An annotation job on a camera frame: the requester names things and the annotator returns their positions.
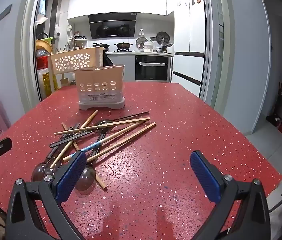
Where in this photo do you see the beige flower-pattern chair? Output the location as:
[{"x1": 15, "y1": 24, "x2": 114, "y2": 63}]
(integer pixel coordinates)
[{"x1": 47, "y1": 47, "x2": 105, "y2": 93}]

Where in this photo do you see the black wok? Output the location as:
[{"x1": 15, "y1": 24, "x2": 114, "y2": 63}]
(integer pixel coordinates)
[{"x1": 92, "y1": 42, "x2": 111, "y2": 51}]

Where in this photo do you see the black built-in oven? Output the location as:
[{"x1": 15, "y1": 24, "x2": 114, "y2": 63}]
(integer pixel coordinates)
[{"x1": 135, "y1": 54, "x2": 169, "y2": 82}]

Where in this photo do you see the white towel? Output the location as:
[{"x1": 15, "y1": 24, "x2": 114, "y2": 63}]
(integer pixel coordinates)
[{"x1": 139, "y1": 62, "x2": 165, "y2": 68}]

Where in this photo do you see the orange plastic basin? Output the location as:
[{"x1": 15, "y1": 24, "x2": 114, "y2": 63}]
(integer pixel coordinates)
[{"x1": 36, "y1": 37, "x2": 53, "y2": 55}]

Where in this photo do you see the black hanging bag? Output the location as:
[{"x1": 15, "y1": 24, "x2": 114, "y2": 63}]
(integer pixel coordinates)
[{"x1": 103, "y1": 51, "x2": 114, "y2": 67}]

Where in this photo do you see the white refrigerator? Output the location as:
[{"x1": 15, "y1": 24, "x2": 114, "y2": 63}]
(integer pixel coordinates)
[{"x1": 171, "y1": 0, "x2": 206, "y2": 98}]

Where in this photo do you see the dark wall switch panel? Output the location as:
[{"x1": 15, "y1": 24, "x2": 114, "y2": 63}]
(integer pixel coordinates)
[{"x1": 0, "y1": 4, "x2": 13, "y2": 22}]

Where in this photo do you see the red plastic basket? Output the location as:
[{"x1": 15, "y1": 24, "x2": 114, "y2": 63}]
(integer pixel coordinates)
[{"x1": 37, "y1": 55, "x2": 49, "y2": 69}]

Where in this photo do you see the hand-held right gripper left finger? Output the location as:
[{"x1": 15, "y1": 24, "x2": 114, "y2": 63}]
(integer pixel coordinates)
[{"x1": 5, "y1": 150, "x2": 88, "y2": 240}]

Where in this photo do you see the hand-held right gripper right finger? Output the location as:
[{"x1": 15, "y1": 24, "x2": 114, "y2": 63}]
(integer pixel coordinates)
[{"x1": 190, "y1": 150, "x2": 271, "y2": 240}]

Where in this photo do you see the round hanging steamer rack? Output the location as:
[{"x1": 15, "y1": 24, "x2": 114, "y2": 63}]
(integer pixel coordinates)
[
  {"x1": 156, "y1": 31, "x2": 171, "y2": 46},
  {"x1": 135, "y1": 37, "x2": 148, "y2": 49}
]

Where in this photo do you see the yellow oil bottle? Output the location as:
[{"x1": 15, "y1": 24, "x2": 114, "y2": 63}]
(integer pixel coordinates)
[{"x1": 41, "y1": 70, "x2": 53, "y2": 98}]

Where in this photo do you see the dark plastic spoon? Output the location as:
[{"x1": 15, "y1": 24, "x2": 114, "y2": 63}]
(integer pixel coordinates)
[
  {"x1": 77, "y1": 130, "x2": 108, "y2": 195},
  {"x1": 49, "y1": 127, "x2": 104, "y2": 148},
  {"x1": 95, "y1": 111, "x2": 150, "y2": 132},
  {"x1": 44, "y1": 123, "x2": 81, "y2": 178},
  {"x1": 31, "y1": 123, "x2": 75, "y2": 182}
]

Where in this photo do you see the lidded cooking pot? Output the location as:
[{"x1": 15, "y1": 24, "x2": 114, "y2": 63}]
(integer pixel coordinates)
[{"x1": 115, "y1": 42, "x2": 133, "y2": 51}]

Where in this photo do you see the beige plastic utensil holder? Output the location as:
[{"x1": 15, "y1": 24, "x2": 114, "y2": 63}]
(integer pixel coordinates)
[{"x1": 74, "y1": 64, "x2": 126, "y2": 110}]

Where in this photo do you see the blue patterned wooden chopstick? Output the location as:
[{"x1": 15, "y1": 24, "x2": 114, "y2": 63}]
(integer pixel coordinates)
[{"x1": 62, "y1": 120, "x2": 148, "y2": 162}]

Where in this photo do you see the black range hood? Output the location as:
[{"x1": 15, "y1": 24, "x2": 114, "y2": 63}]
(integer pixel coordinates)
[{"x1": 88, "y1": 12, "x2": 138, "y2": 40}]

